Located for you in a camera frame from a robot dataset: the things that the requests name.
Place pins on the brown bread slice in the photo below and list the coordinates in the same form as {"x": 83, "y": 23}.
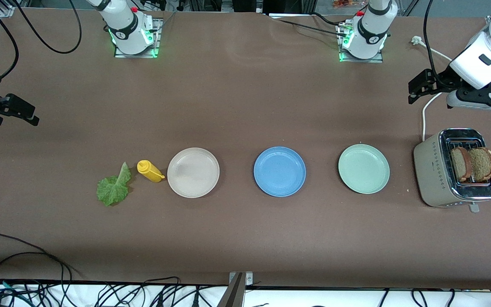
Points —
{"x": 458, "y": 164}
{"x": 482, "y": 164}

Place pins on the green lettuce leaf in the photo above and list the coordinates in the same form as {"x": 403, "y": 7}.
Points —
{"x": 113, "y": 189}

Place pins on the yellow mustard squeeze bottle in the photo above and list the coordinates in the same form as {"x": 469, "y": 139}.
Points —
{"x": 148, "y": 170}

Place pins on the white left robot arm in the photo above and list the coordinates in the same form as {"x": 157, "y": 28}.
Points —
{"x": 369, "y": 30}

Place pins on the mint green round plate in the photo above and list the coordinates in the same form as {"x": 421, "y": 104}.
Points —
{"x": 364, "y": 169}

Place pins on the blue round plate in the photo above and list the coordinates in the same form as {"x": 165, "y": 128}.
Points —
{"x": 279, "y": 171}

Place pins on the beige round plate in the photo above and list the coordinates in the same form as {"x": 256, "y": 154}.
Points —
{"x": 193, "y": 172}

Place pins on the beige chrome toaster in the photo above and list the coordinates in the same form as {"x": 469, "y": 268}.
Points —
{"x": 431, "y": 175}

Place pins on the orange snack packet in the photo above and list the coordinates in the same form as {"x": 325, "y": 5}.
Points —
{"x": 345, "y": 3}

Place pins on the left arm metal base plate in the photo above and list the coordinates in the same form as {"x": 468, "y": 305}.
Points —
{"x": 377, "y": 60}

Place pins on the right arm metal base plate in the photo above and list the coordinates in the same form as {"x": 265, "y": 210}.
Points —
{"x": 157, "y": 47}

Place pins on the grey metal table bracket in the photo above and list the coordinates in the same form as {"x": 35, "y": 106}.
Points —
{"x": 235, "y": 294}

